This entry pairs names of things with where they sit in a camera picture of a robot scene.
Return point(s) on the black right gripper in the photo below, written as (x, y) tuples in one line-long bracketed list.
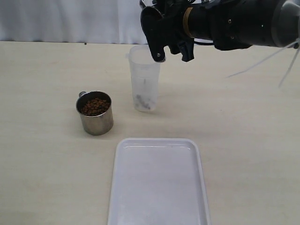
[(163, 26)]

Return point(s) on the steel mug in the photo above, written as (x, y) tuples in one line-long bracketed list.
[(95, 110)]

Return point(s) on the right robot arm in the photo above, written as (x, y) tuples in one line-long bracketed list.
[(225, 24)]

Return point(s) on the clear plastic tall container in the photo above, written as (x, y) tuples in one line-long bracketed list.
[(144, 78)]

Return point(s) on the white curtain backdrop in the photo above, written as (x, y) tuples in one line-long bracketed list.
[(74, 21)]

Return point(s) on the white zip tie right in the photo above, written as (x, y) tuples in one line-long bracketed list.
[(274, 60)]

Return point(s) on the white plastic tray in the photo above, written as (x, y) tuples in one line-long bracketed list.
[(158, 181)]

